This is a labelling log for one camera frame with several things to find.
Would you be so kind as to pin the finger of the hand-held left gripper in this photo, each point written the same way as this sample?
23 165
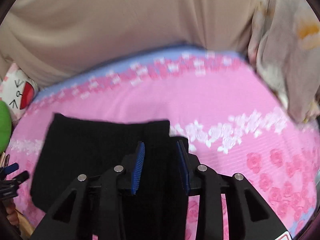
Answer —
22 177
11 168

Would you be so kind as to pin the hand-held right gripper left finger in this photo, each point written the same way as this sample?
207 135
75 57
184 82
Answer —
137 170

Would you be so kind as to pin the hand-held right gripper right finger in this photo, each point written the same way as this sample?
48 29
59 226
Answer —
183 170

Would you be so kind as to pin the black pants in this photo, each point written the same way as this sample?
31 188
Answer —
87 155

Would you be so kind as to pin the person's left hand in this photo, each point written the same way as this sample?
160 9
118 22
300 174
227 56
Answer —
12 215

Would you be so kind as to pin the green plush toy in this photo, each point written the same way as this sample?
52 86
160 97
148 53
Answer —
4 127

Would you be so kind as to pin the white cartoon face pillow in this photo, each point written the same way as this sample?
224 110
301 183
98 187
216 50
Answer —
20 92

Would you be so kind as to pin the pink rose bed sheet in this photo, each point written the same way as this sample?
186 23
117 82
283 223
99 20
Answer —
225 105

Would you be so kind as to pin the pale floral blanket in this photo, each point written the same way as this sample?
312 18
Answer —
282 55

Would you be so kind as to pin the beige cloth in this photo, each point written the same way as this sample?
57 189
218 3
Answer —
125 17

